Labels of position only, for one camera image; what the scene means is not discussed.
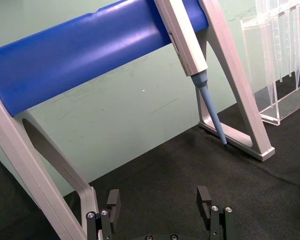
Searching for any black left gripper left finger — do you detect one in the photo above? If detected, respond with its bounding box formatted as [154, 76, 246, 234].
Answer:
[86, 188, 121, 240]

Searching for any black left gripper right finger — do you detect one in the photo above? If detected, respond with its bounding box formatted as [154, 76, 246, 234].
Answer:
[196, 185, 236, 240]

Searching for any black table cloth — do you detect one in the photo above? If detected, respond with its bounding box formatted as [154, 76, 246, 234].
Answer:
[0, 65, 300, 240]

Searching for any clear acrylic rack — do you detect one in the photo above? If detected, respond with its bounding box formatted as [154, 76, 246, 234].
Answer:
[240, 0, 300, 126]

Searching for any grey pipette stand blue bar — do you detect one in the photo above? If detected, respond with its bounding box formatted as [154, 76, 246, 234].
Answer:
[0, 0, 276, 240]

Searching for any clear plastic pipette tip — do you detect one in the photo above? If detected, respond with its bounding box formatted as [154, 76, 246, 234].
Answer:
[273, 9, 292, 84]
[288, 3, 300, 91]
[261, 14, 283, 109]

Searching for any white pipette with blue tip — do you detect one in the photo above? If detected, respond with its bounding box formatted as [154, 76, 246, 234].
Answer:
[153, 0, 229, 151]

